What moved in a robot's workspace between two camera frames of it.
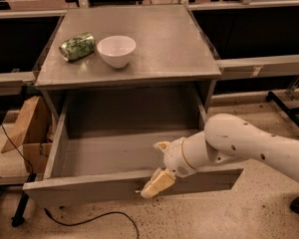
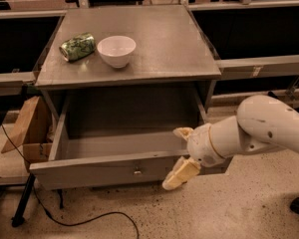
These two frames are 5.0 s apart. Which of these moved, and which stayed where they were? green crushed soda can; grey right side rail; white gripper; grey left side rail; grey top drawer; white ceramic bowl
Moved: grey top drawer; white gripper
Stayed: green crushed soda can; white ceramic bowl; grey right side rail; grey left side rail
